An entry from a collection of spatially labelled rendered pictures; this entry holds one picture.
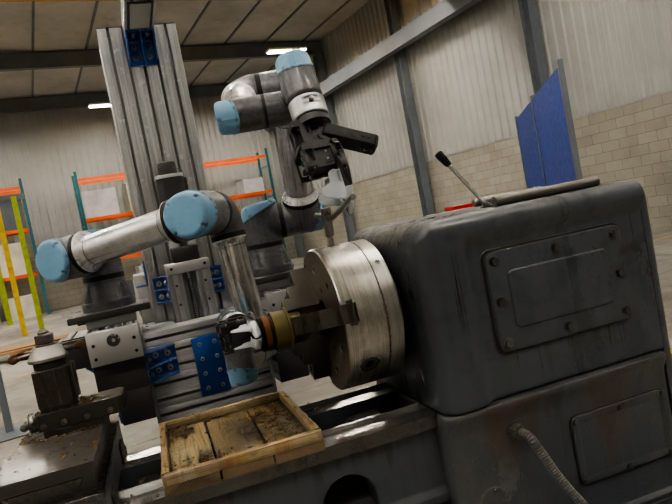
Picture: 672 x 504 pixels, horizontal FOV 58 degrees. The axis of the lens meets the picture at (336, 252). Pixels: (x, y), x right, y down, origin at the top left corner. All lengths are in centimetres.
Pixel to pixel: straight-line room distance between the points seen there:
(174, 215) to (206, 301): 53
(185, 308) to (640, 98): 1151
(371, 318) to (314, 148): 35
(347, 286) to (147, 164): 104
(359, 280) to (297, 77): 42
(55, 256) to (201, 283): 48
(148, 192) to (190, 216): 56
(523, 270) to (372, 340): 34
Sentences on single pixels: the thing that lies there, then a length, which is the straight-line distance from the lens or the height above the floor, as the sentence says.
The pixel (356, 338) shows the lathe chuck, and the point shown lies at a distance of 121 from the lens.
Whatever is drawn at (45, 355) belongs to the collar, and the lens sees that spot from 137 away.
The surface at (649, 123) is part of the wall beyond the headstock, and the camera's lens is 1278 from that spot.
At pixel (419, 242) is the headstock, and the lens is 119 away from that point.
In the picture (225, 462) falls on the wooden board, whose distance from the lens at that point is 118.
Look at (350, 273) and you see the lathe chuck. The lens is 123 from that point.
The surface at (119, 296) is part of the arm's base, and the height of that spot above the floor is 119.
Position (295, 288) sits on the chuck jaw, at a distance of 137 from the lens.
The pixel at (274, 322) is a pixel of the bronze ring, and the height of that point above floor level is 110.
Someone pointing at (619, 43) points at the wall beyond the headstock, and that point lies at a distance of 1319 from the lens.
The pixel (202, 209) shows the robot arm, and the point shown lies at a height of 138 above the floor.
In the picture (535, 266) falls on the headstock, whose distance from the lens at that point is 132.
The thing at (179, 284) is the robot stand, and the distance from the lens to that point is 198.
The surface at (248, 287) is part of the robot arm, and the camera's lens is 165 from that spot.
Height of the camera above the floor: 129
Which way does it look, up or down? 3 degrees down
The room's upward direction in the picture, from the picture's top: 11 degrees counter-clockwise
